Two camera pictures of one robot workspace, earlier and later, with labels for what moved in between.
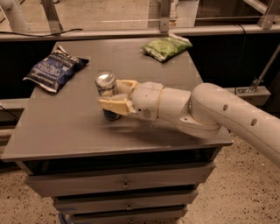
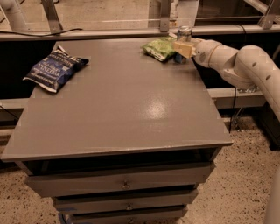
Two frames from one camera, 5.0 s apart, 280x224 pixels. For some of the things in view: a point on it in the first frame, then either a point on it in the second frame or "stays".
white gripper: x=146 y=99 → x=205 y=53
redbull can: x=106 y=83 → x=184 y=33
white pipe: x=12 y=8 stays
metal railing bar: x=124 y=33 stays
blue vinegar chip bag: x=51 y=72 stays
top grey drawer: x=118 y=179 stays
